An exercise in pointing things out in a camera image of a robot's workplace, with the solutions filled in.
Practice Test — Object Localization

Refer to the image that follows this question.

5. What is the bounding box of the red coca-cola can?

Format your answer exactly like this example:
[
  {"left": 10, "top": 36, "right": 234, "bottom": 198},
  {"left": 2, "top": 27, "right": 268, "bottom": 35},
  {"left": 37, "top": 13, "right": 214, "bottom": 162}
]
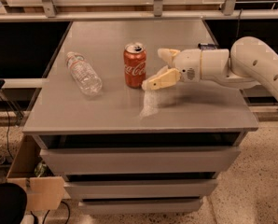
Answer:
[{"left": 123, "top": 42, "right": 146, "bottom": 88}]

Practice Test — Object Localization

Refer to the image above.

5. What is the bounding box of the metal shelf frame rail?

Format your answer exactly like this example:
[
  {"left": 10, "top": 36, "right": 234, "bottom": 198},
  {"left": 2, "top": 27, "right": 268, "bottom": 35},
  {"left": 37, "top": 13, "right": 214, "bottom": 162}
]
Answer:
[{"left": 0, "top": 0, "right": 278, "bottom": 22}]

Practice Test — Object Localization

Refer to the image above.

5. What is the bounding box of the dark blue snack packet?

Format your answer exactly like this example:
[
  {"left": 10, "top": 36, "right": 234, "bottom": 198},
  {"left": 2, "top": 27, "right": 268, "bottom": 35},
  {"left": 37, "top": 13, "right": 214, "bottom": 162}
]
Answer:
[{"left": 198, "top": 43, "right": 218, "bottom": 50}]

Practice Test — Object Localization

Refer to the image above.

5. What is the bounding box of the middle grey drawer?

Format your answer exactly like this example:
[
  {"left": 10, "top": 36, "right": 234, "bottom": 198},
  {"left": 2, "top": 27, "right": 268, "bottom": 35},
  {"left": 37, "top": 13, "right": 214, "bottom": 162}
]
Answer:
[{"left": 64, "top": 179, "right": 217, "bottom": 199}]

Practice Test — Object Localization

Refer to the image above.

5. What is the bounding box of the black round chair seat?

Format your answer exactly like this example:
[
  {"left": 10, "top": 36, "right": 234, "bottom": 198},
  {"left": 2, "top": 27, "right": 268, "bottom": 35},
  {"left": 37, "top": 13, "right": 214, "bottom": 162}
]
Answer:
[{"left": 0, "top": 183, "right": 27, "bottom": 224}]

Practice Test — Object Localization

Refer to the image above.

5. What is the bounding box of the grey drawer cabinet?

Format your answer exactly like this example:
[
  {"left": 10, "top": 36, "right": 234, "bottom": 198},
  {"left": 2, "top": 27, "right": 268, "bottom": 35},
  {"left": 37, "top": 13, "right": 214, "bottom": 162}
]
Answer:
[{"left": 23, "top": 21, "right": 257, "bottom": 203}]

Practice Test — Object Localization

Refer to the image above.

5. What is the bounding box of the bottom grey drawer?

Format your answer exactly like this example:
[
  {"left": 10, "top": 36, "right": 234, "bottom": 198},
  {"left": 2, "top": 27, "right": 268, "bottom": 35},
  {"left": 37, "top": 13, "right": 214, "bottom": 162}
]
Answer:
[{"left": 78, "top": 198, "right": 202, "bottom": 215}]

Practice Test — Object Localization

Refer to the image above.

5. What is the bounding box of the clear plastic water bottle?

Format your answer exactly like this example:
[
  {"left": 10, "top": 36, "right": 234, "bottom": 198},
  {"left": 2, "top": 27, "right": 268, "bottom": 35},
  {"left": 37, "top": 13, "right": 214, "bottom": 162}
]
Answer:
[{"left": 66, "top": 51, "right": 103, "bottom": 97}]

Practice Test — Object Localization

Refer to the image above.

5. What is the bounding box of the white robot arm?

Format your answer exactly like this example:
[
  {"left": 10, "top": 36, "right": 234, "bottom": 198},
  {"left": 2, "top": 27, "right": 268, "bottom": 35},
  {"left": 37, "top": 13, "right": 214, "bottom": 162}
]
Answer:
[{"left": 142, "top": 36, "right": 278, "bottom": 102}]

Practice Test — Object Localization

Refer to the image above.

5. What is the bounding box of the top grey drawer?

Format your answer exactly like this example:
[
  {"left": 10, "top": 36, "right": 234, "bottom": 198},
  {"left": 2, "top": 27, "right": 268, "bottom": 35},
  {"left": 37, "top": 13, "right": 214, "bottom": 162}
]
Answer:
[{"left": 40, "top": 147, "right": 240, "bottom": 175}]

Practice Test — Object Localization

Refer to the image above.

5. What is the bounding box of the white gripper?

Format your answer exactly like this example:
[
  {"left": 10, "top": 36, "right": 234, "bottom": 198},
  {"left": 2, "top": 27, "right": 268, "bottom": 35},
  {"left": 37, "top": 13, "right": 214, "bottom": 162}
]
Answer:
[{"left": 142, "top": 49, "right": 229, "bottom": 91}]

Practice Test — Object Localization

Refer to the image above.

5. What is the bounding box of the grey drawer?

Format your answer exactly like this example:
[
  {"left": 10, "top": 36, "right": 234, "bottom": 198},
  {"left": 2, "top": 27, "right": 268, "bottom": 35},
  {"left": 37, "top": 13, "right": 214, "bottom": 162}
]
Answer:
[
  {"left": 64, "top": 179, "right": 217, "bottom": 199},
  {"left": 40, "top": 147, "right": 240, "bottom": 175},
  {"left": 78, "top": 198, "right": 202, "bottom": 215}
]

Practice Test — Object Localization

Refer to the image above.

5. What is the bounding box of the brown cardboard box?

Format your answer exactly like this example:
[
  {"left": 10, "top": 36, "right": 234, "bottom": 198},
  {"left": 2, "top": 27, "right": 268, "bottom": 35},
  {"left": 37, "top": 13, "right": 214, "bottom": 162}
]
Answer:
[{"left": 7, "top": 136, "right": 64, "bottom": 212}]

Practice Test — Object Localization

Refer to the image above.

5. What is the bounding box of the black cable on floor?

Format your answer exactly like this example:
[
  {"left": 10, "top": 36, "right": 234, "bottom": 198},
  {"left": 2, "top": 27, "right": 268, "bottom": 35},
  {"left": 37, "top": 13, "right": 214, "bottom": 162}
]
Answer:
[{"left": 0, "top": 91, "right": 16, "bottom": 161}]

